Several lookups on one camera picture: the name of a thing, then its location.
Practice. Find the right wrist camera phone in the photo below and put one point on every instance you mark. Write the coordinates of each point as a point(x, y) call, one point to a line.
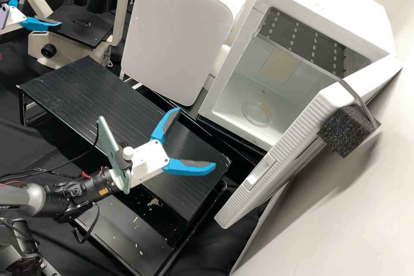
point(111, 146)

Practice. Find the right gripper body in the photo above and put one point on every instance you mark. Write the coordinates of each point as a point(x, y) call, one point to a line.
point(150, 158)

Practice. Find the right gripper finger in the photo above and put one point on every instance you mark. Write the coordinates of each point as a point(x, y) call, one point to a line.
point(181, 168)
point(161, 128)

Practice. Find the black tray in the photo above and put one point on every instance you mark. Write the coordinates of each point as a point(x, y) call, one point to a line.
point(123, 234)

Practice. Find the incubator door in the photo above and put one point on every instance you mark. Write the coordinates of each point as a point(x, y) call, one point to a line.
point(291, 146)

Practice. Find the black platform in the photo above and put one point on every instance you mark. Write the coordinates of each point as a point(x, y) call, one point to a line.
point(97, 101)
point(223, 141)

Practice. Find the white box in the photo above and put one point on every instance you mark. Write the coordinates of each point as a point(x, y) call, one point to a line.
point(178, 30)

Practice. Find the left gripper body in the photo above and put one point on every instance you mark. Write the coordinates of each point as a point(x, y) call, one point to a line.
point(15, 17)

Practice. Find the white metal frame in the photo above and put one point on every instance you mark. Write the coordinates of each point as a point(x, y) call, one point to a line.
point(132, 80)

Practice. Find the wrist camera phone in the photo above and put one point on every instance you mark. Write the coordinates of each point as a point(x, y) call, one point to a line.
point(2, 14)
point(111, 146)

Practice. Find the left wrist camera phone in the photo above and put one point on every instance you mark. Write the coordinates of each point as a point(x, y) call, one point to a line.
point(2, 14)

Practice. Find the petri dish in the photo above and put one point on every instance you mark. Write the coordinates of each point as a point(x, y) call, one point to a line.
point(255, 114)

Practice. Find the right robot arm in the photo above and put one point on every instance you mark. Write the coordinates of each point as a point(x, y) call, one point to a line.
point(32, 200)

